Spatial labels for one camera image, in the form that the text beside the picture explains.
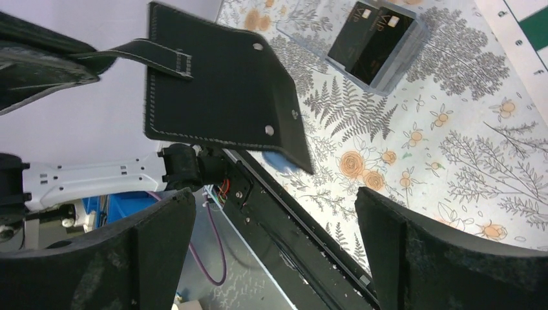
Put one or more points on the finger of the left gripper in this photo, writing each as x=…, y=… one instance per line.
x=37, y=62

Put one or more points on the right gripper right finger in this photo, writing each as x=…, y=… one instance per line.
x=419, y=263

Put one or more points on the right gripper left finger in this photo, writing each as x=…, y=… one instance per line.
x=133, y=263

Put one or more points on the black leather card holder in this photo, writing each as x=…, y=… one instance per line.
x=212, y=85

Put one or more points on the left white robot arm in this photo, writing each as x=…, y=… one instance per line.
x=31, y=188

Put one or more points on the clear acrylic card stand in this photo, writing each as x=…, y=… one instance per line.
x=314, y=25

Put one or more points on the blue plastic bin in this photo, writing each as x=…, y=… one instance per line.
x=113, y=207

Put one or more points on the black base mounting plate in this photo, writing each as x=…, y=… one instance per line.
x=307, y=263

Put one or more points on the floral patterned table mat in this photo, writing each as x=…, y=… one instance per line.
x=459, y=139

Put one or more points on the green white checkerboard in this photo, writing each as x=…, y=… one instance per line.
x=521, y=29

